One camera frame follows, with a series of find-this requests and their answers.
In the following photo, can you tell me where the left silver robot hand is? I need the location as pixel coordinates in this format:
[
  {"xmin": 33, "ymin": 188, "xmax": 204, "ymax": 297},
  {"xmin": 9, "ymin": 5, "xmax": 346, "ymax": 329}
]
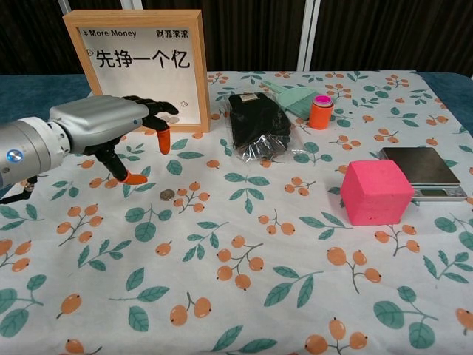
[{"xmin": 49, "ymin": 95, "xmax": 180, "ymax": 186}]

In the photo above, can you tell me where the floral print tablecloth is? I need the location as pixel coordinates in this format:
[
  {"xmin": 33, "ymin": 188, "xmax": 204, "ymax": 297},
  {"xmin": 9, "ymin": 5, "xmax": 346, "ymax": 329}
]
[{"xmin": 0, "ymin": 70, "xmax": 473, "ymax": 355}]

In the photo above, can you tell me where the teal table cover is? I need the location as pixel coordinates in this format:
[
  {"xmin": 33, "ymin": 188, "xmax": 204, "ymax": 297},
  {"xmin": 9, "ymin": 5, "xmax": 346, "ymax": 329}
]
[{"xmin": 0, "ymin": 72, "xmax": 473, "ymax": 199}]

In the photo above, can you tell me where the black item in plastic bag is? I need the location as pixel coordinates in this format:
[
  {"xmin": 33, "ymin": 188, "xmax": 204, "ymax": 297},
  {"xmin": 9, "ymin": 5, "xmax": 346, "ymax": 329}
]
[{"xmin": 225, "ymin": 92, "xmax": 310, "ymax": 163}]

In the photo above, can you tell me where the mint green scoop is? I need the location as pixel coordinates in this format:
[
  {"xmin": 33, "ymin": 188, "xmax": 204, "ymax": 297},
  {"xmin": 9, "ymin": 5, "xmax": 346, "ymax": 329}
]
[{"xmin": 261, "ymin": 80, "xmax": 319, "ymax": 121}]

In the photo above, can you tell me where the orange cylinder with pink top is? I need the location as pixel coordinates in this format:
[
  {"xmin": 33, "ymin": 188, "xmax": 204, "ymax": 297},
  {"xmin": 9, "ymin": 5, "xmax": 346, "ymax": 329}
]
[{"xmin": 308, "ymin": 94, "xmax": 335, "ymax": 131}]

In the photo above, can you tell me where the pink foam cube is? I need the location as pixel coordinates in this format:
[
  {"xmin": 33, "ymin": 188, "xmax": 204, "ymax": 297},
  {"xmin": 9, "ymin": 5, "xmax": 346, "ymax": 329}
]
[{"xmin": 339, "ymin": 158, "xmax": 417, "ymax": 226}]

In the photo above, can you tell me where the silver digital pocket scale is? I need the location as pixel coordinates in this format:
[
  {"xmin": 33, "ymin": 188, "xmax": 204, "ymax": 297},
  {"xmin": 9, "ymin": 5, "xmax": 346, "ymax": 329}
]
[{"xmin": 380, "ymin": 146, "xmax": 469, "ymax": 203}]

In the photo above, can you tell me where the wooden frame coin bank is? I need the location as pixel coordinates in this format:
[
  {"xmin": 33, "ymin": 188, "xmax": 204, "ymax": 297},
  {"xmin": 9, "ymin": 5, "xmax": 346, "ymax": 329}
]
[{"xmin": 61, "ymin": 9, "xmax": 212, "ymax": 133}]

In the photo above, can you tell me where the white vertical post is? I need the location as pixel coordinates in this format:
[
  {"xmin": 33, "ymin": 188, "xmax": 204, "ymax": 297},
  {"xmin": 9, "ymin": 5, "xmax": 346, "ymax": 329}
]
[{"xmin": 297, "ymin": 0, "xmax": 321, "ymax": 72}]

